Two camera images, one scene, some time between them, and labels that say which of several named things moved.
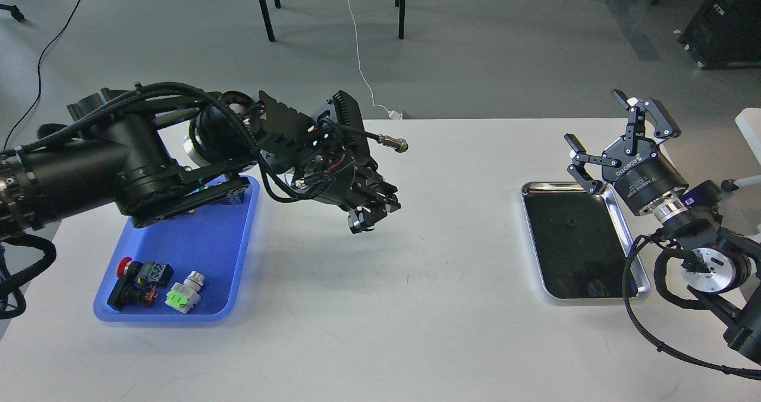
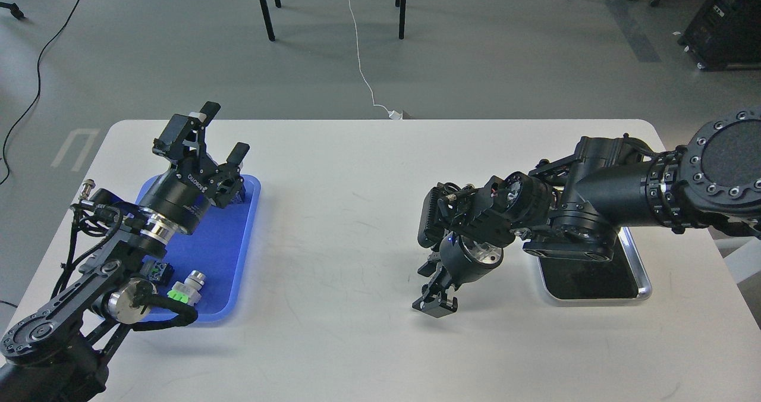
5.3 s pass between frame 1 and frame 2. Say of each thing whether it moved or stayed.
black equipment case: stayed
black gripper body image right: moved
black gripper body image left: moved
